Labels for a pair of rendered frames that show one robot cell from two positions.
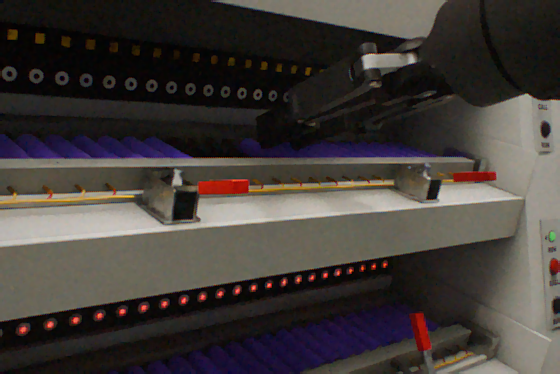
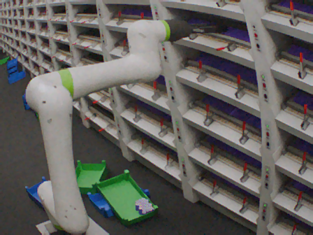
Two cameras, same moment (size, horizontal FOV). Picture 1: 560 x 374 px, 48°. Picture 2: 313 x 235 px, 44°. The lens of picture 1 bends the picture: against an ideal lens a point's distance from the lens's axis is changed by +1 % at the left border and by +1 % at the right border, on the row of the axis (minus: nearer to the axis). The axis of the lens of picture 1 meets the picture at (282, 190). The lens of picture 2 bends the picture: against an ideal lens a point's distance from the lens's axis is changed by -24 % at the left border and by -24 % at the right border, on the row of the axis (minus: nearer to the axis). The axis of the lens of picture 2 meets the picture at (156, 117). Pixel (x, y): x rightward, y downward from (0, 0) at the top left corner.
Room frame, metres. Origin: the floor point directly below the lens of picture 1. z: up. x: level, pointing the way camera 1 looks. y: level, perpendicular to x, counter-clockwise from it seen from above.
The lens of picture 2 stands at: (0.68, -1.81, 1.41)
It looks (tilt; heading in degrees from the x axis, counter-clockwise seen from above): 23 degrees down; 104
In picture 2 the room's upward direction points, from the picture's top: 10 degrees counter-clockwise
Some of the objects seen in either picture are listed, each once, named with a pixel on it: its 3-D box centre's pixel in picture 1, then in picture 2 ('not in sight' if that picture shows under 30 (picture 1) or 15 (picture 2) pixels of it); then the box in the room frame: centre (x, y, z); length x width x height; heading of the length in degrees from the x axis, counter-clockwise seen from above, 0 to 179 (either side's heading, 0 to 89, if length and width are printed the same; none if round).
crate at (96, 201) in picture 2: not in sight; (117, 198); (-0.14, 0.22, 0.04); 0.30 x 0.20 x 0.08; 41
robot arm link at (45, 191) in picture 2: not in sight; (58, 206); (-0.07, -0.62, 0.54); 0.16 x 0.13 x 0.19; 135
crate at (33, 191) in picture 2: not in sight; (45, 194); (-0.64, 0.19, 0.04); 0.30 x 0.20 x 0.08; 145
